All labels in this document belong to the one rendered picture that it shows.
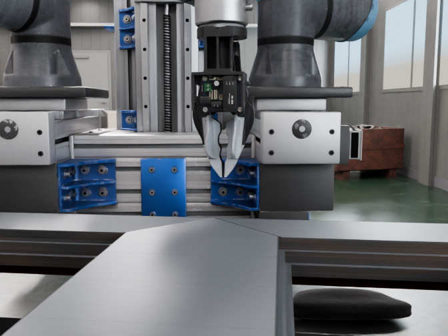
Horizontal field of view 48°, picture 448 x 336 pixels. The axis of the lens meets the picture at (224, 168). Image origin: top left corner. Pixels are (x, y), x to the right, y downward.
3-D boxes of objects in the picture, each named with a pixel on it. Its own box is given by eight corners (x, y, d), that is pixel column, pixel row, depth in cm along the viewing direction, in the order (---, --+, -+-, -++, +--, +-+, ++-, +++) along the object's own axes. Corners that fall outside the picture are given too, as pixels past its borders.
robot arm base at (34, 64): (19, 89, 110) (17, 43, 109) (89, 89, 111) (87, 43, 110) (-10, 87, 95) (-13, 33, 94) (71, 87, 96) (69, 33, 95)
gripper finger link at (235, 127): (219, 181, 71) (219, 115, 69) (224, 175, 76) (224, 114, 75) (241, 182, 70) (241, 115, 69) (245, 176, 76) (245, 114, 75)
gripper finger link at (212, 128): (197, 181, 71) (197, 115, 70) (204, 175, 77) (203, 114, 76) (219, 181, 71) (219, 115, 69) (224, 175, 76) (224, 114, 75)
